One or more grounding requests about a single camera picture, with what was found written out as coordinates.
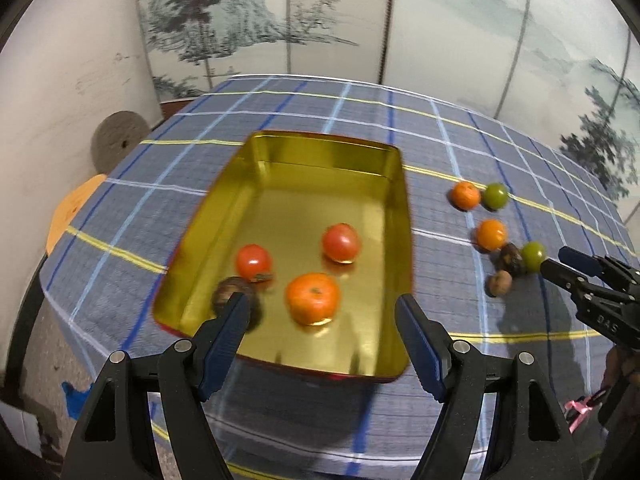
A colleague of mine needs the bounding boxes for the grey round disc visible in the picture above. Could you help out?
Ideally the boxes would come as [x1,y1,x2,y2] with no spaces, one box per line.
[91,111,151,171]

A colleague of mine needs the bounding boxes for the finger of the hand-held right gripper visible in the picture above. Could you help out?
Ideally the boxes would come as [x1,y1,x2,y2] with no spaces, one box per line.
[558,246,609,279]
[540,258,594,307]

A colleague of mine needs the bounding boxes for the painted folding screen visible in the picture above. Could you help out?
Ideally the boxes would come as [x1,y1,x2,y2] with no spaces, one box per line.
[134,0,640,241]

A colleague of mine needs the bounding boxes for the dark brown wrinkled fruit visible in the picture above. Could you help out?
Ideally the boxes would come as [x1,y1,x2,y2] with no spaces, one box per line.
[497,242,527,277]

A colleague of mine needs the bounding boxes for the blue tape piece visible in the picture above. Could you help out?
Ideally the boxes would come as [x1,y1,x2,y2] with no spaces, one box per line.
[61,381,91,418]

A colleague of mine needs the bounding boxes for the white paper sheet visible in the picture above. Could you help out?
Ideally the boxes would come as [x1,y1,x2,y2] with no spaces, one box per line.
[0,400,43,458]

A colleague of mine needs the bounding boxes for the small smooth orange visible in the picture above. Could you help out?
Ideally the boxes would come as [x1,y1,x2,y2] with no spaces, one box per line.
[475,219,508,252]

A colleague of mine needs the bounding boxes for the blue plaid tablecloth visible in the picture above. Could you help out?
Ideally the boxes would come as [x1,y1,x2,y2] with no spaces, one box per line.
[37,74,632,480]

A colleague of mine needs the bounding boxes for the gold tin box red sides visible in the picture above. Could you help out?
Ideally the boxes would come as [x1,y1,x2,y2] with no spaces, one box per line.
[151,130,416,385]

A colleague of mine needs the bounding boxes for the large orange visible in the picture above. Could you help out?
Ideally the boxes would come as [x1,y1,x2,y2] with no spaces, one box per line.
[284,272,342,326]

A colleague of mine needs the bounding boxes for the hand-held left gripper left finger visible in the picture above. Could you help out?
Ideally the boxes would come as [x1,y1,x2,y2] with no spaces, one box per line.
[60,292,253,480]

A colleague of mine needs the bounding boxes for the brown kiwi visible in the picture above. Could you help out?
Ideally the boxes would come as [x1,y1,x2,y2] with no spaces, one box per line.
[486,270,514,298]

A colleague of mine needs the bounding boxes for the red tomato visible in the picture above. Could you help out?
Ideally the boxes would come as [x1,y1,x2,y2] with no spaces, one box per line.
[321,223,362,264]
[235,244,274,281]

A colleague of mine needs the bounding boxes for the green tomato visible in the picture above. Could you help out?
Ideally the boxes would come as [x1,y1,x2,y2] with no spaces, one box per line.
[520,241,547,273]
[481,182,510,211]

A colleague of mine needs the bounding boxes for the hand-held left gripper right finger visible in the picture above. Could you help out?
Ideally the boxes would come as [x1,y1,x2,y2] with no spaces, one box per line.
[394,294,586,480]

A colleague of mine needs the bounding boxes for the orange round stool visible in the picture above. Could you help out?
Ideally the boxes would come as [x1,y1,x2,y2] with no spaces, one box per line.
[45,174,108,256]

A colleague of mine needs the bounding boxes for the dark round passion fruit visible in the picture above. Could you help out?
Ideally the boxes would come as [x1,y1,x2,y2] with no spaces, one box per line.
[212,276,264,333]

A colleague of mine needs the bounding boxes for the orange mandarin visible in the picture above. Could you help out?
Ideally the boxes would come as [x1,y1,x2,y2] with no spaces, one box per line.
[451,181,482,212]

